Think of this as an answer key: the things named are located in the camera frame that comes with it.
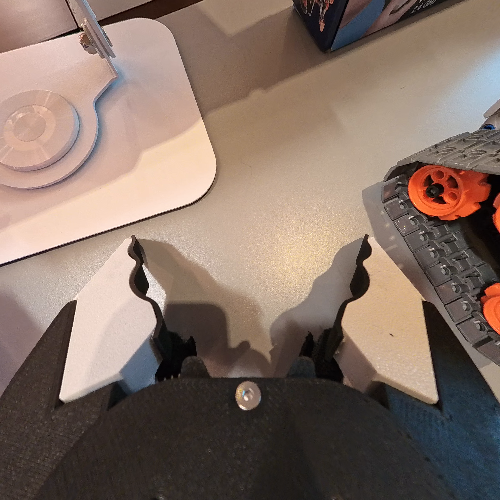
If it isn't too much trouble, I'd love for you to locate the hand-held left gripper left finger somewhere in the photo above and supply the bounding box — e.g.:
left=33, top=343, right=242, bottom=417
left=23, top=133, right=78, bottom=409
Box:
left=59, top=235, right=165, bottom=404

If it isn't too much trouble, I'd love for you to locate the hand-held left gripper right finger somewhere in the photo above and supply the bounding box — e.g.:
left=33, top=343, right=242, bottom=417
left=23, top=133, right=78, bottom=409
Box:
left=333, top=234, right=439, bottom=405

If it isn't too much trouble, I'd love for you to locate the grey orange tracked toy robot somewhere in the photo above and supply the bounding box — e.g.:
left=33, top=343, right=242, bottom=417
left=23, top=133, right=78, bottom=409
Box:
left=381, top=98, right=500, bottom=361

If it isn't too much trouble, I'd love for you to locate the robot kit box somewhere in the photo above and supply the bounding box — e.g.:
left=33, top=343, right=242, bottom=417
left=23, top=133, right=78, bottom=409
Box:
left=292, top=0, right=466, bottom=54

